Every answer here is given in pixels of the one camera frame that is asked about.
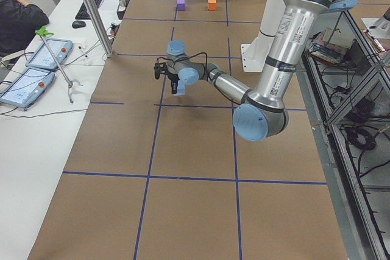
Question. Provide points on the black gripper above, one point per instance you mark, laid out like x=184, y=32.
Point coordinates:
x=172, y=77

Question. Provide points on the light blue foam block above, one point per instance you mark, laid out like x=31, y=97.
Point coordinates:
x=181, y=91

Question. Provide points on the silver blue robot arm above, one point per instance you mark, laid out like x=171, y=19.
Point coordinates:
x=261, y=112

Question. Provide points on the purple foam block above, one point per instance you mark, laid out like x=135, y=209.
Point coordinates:
x=180, y=5

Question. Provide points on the orange foam block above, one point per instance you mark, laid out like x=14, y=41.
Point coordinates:
x=211, y=5

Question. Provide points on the black computer mouse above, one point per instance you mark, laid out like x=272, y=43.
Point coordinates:
x=77, y=24

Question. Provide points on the upper teach pendant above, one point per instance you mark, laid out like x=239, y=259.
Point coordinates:
x=43, y=59

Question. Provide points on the teach pendant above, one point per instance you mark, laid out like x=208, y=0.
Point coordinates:
x=28, y=87
x=43, y=59

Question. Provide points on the lower teach pendant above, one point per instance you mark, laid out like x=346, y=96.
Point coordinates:
x=28, y=87

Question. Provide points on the stack of books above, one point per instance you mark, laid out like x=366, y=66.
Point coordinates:
x=330, y=46

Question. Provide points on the seated person in black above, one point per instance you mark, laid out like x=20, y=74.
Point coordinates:
x=19, y=21

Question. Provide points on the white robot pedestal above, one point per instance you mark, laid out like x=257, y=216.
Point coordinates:
x=254, y=55

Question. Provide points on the aluminium frame post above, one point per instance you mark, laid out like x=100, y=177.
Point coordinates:
x=99, y=26

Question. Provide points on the green-handled reacher grabber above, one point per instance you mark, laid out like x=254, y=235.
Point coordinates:
x=43, y=33

